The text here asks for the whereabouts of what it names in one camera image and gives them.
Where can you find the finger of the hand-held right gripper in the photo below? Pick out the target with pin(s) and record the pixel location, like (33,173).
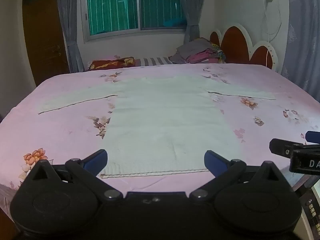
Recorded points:
(313,137)
(282,147)

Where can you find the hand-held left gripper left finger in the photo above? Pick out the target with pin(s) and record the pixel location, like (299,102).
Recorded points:
(96,161)

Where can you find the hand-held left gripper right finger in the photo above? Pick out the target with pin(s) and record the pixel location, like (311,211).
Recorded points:
(215,162)

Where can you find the white knit sweater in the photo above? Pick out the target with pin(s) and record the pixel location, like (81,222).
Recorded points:
(162,120)

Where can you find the pile of folded clothes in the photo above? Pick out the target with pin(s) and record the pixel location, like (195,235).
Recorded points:
(197,51)

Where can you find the bed with pink floral sheet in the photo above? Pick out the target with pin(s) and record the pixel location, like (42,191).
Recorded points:
(62,130)

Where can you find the white device with buttons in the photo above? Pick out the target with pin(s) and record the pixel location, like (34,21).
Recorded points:
(311,210)

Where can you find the red floral pillow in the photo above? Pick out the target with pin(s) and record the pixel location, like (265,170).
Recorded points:
(110,63)

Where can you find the blue-grey patterned curtain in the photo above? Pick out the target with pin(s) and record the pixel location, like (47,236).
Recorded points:
(303,37)

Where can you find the grey striped pillow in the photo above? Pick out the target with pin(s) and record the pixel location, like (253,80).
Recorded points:
(153,61)

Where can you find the brown wooden door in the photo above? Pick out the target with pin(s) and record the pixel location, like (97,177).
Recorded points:
(42,37)

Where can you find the teal cloth behind window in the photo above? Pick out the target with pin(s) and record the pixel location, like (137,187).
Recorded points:
(175,22)

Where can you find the window with green shutter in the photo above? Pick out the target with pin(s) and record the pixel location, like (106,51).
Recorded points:
(125,7)

